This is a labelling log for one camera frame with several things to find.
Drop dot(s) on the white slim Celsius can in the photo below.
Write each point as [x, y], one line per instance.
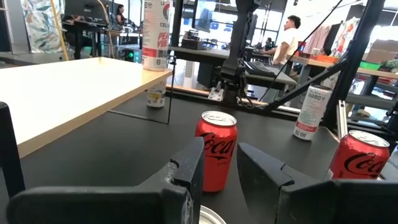
[312, 115]

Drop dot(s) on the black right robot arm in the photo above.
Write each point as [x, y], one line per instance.
[239, 46]

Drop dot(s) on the pink hanging cloth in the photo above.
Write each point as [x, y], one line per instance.
[318, 39]

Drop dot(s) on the black table mat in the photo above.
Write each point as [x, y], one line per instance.
[124, 149]

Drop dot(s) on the wooden shelf black legs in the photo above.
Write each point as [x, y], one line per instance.
[62, 90]

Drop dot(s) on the cardboard box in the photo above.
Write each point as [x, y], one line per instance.
[384, 51]

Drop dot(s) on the yellow pole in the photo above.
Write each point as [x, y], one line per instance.
[59, 31]

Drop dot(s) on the Celsius Peach Vibe can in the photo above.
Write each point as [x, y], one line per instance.
[155, 37]

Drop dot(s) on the green bin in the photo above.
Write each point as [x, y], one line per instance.
[370, 65]

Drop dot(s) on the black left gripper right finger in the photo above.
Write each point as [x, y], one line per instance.
[311, 199]

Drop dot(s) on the black monitor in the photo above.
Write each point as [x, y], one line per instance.
[85, 9]

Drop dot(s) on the white yellow Celsius can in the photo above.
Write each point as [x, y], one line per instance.
[156, 96]

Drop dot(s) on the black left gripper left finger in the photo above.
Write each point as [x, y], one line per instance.
[124, 202]

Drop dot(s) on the floral painting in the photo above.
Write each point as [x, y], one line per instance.
[40, 25]

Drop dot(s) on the wooden desk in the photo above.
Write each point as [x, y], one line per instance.
[329, 63]

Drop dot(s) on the red Coca-Cola can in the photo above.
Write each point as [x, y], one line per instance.
[357, 158]
[217, 155]

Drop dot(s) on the person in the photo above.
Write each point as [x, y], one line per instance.
[289, 40]
[120, 15]

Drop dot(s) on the colourful hanging cloth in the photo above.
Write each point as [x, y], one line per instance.
[345, 37]

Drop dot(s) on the teal white slim can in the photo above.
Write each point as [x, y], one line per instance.
[211, 217]

